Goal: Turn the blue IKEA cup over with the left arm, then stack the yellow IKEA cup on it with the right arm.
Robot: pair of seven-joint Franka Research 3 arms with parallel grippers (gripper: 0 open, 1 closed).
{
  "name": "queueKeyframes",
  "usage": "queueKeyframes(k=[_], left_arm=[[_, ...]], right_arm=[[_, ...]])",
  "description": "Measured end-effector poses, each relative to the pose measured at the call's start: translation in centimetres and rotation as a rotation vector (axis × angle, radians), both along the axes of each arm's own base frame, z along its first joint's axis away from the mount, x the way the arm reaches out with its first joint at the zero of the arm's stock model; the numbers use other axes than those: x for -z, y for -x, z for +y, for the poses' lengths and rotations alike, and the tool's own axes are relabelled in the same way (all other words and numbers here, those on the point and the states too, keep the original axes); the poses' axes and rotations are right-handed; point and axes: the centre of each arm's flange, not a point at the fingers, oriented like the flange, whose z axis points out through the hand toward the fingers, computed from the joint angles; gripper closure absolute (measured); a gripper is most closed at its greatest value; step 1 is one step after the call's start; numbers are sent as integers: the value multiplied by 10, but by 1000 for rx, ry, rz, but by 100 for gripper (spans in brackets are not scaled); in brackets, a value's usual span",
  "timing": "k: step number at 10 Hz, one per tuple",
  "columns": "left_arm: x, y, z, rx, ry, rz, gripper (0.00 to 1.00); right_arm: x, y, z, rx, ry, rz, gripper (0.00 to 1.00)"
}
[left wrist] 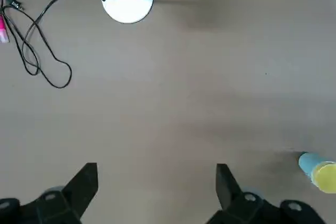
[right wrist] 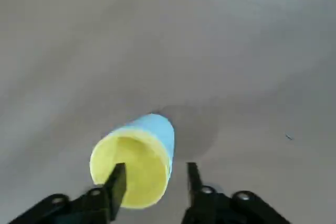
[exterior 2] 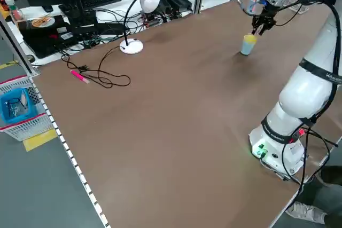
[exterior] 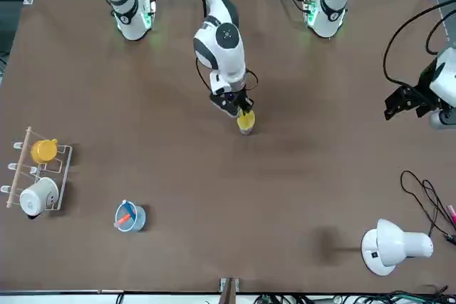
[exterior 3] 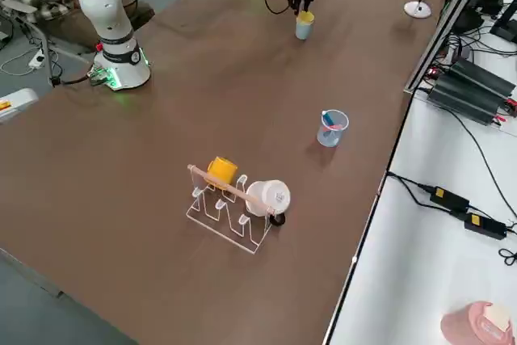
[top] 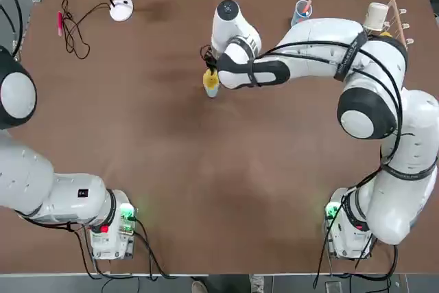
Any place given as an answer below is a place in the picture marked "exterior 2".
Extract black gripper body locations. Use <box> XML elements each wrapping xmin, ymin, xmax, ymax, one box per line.
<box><xmin>255</xmin><ymin>3</ymin><xmax>279</xmax><ymax>26</ymax></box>

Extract yellow plastic cup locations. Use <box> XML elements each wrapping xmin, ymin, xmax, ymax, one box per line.
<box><xmin>243</xmin><ymin>33</ymin><xmax>258</xmax><ymax>46</ymax></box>

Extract blue plastic cup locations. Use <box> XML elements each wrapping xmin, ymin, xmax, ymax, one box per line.
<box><xmin>240</xmin><ymin>40</ymin><xmax>256</xmax><ymax>56</ymax></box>

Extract clear plastic measuring beaker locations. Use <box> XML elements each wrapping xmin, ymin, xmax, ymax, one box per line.
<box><xmin>245</xmin><ymin>0</ymin><xmax>268</xmax><ymax>17</ymax></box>

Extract clear acrylic rack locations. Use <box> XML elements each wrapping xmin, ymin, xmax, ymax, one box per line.
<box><xmin>287</xmin><ymin>0</ymin><xmax>310</xmax><ymax>15</ymax></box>

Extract person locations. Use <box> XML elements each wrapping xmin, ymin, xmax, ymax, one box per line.
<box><xmin>284</xmin><ymin>165</ymin><xmax>342</xmax><ymax>228</ymax></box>

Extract black monitor stand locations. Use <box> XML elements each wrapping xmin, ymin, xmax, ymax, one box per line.
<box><xmin>59</xmin><ymin>3</ymin><xmax>98</xmax><ymax>35</ymax></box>

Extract pink marker pen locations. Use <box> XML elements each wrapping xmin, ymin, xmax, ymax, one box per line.
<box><xmin>70</xmin><ymin>69</ymin><xmax>91</xmax><ymax>85</ymax></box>

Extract black flat case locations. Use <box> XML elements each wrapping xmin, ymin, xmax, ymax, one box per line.
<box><xmin>20</xmin><ymin>14</ymin><xmax>81</xmax><ymax>59</ymax></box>

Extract disc with orange print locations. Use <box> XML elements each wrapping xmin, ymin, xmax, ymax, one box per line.
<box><xmin>30</xmin><ymin>16</ymin><xmax>56</xmax><ymax>28</ymax></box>

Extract bottle with green cap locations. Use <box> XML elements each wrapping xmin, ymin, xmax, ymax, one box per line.
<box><xmin>4</xmin><ymin>0</ymin><xmax>24</xmax><ymax>22</ymax></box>

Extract white plastic basket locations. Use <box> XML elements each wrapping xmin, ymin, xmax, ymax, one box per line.
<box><xmin>0</xmin><ymin>75</ymin><xmax>55</xmax><ymax>143</ymax></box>

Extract blue plastic box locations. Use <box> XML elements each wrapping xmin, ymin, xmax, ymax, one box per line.
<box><xmin>0</xmin><ymin>88</ymin><xmax>37</xmax><ymax>125</ymax></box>

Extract black eyeglasses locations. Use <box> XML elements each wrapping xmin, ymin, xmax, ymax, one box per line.
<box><xmin>5</xmin><ymin>93</ymin><xmax>28</xmax><ymax>117</ymax></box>

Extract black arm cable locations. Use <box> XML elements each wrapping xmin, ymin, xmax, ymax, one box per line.
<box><xmin>277</xmin><ymin>0</ymin><xmax>342</xmax><ymax>194</ymax></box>

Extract black cable tangle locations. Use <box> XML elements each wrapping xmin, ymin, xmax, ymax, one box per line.
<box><xmin>53</xmin><ymin>6</ymin><xmax>195</xmax><ymax>54</ymax></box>

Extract black lamp cable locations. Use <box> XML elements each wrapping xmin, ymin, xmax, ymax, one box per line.
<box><xmin>61</xmin><ymin>45</ymin><xmax>131</xmax><ymax>89</ymax></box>

